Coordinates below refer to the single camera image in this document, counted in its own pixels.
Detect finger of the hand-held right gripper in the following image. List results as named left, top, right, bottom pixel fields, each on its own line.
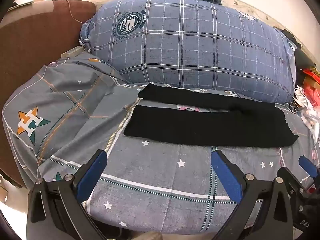
left=280, top=155, right=320, bottom=200

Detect thin orange cord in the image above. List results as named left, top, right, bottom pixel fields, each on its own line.
left=65, top=0, right=84, bottom=23

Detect grey star print bedsheet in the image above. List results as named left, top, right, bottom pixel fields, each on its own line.
left=2, top=56, right=320, bottom=235

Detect red plastic bag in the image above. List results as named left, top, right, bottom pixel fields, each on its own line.
left=302, top=67, right=320, bottom=98

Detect blue plaid pillow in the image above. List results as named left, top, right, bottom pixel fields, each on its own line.
left=79, top=0, right=298, bottom=103

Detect black pants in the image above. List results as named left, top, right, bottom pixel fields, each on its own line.
left=124, top=83, right=299, bottom=148

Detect brown headboard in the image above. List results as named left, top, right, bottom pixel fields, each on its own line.
left=0, top=0, right=97, bottom=188

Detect dark cloth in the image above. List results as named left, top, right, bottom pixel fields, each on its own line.
left=275, top=26, right=304, bottom=51

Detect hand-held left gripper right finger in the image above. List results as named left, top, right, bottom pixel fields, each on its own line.
left=211, top=149, right=293, bottom=240

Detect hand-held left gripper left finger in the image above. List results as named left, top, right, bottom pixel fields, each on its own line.
left=26, top=149, right=108, bottom=240

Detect wooden bed rail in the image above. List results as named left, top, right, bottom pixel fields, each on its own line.
left=61, top=46, right=83, bottom=58

